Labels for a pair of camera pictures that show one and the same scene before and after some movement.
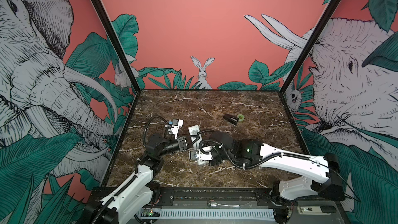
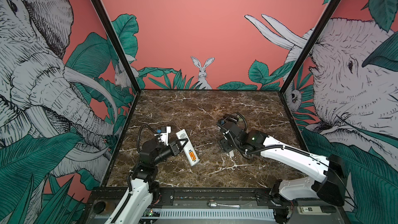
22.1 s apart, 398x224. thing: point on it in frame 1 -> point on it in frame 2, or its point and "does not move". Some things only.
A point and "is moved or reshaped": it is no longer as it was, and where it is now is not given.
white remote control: x=195 y=135 is moved or reshaped
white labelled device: x=323 y=210 does not move
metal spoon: x=212 y=203 does not move
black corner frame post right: x=316 y=33 does not move
